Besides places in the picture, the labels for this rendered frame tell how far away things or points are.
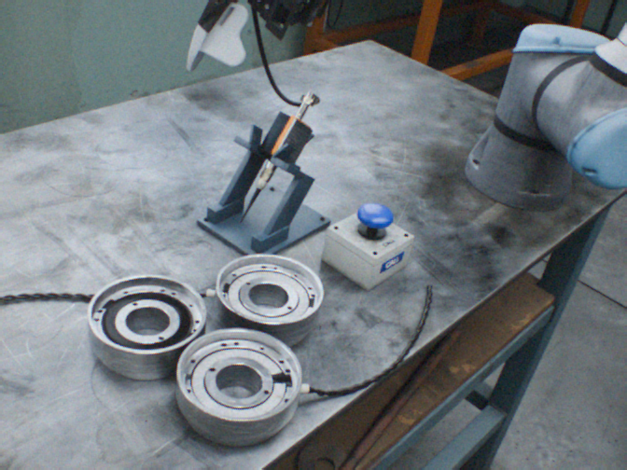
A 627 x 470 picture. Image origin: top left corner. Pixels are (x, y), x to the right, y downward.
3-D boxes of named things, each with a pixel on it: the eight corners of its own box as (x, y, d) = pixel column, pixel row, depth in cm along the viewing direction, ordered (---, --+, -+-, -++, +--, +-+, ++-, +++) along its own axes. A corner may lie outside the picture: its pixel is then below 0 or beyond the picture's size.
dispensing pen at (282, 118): (221, 213, 80) (294, 81, 78) (241, 220, 83) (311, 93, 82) (234, 222, 79) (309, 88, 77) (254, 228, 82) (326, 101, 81)
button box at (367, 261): (368, 292, 77) (377, 256, 75) (321, 259, 81) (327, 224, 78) (411, 265, 83) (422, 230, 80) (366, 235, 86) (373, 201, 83)
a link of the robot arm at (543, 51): (554, 103, 104) (587, 14, 96) (602, 149, 93) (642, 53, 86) (480, 100, 101) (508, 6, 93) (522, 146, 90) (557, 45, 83)
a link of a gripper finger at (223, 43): (208, 97, 73) (264, 27, 71) (168, 60, 74) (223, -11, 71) (220, 99, 76) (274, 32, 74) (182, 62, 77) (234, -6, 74)
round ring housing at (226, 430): (174, 454, 57) (175, 421, 54) (175, 359, 65) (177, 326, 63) (302, 451, 59) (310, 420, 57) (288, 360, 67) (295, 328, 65)
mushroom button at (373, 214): (369, 261, 78) (379, 224, 75) (342, 243, 80) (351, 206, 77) (392, 248, 80) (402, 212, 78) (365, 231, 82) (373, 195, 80)
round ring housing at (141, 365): (64, 357, 63) (62, 324, 61) (132, 293, 72) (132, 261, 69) (166, 403, 61) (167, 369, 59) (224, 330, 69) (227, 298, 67)
